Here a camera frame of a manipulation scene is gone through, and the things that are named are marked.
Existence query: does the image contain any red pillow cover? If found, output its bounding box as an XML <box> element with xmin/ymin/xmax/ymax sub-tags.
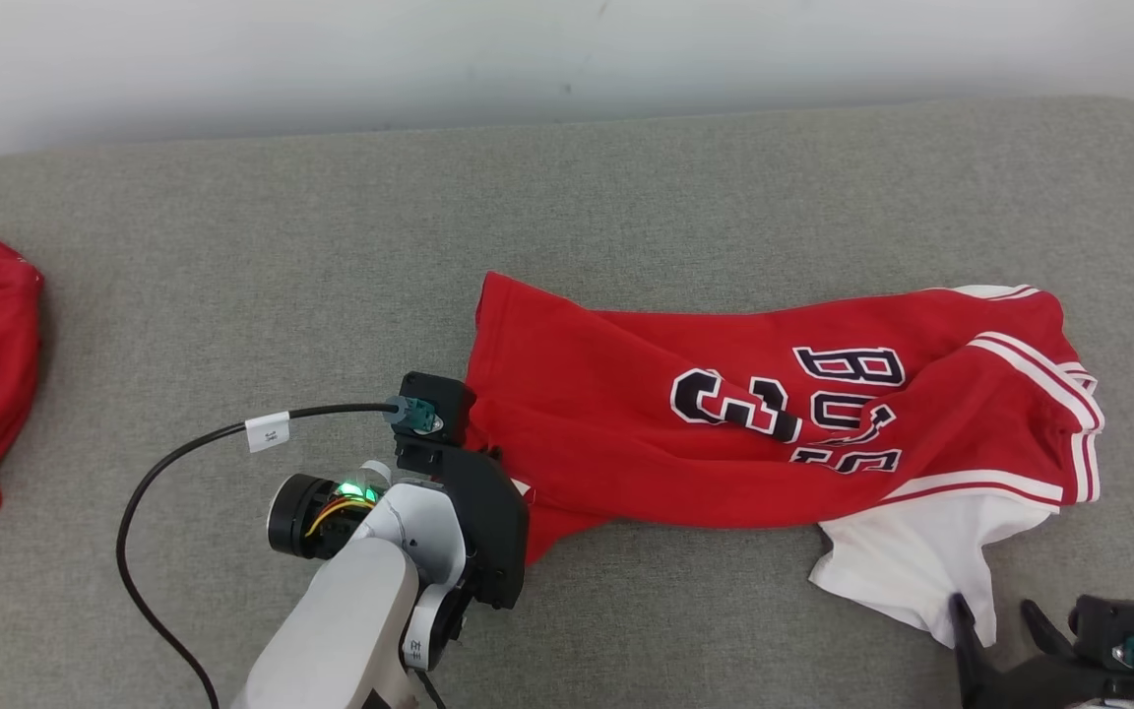
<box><xmin>466</xmin><ymin>272</ymin><xmax>1106</xmax><ymax>651</ymax></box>

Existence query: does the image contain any thin black cable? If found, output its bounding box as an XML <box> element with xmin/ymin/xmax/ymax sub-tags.
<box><xmin>117</xmin><ymin>399</ymin><xmax>410</xmax><ymax>709</ymax></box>

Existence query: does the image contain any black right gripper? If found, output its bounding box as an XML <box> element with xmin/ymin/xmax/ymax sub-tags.
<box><xmin>949</xmin><ymin>592</ymin><xmax>1134</xmax><ymax>709</ymax></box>

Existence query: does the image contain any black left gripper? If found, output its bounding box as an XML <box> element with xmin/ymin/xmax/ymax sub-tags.
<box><xmin>394</xmin><ymin>438</ymin><xmax>531</xmax><ymax>611</ymax></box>

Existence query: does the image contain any grey fabric sofa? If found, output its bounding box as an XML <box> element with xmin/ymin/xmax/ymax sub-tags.
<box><xmin>0</xmin><ymin>96</ymin><xmax>1134</xmax><ymax>709</ymax></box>

